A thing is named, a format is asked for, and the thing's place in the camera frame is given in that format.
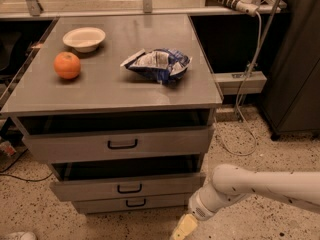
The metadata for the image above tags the white bowl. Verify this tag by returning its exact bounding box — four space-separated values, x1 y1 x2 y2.
62 27 106 53

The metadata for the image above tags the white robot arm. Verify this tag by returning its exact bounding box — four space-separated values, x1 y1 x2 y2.
170 164 320 240

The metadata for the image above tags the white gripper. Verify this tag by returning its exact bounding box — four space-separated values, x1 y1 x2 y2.
170 192 217 240

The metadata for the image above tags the grey drawer cabinet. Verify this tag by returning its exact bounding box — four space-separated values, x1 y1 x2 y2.
0 14 224 185

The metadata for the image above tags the white cable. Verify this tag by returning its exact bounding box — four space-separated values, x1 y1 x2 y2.
214 11 264 157

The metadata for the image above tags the white power strip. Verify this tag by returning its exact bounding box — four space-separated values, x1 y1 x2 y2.
213 0 258 17

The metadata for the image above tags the white shoe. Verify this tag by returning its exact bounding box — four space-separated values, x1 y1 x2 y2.
0 232 37 240

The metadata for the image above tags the grey shelf table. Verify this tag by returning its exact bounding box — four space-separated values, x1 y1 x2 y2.
0 0 288 20

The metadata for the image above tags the orange fruit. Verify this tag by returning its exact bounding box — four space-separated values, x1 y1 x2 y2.
53 52 81 80

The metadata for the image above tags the grey drawer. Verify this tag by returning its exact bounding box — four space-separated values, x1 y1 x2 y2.
73 193 191 214
23 126 214 164
50 154 205 201

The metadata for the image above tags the blue white chip bag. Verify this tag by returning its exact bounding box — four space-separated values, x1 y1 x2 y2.
121 48 192 85

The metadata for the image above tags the grey metal beam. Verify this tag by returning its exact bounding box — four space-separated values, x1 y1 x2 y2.
213 71 267 95

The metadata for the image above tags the black floor cable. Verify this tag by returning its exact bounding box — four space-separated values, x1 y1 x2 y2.
0 147 54 183

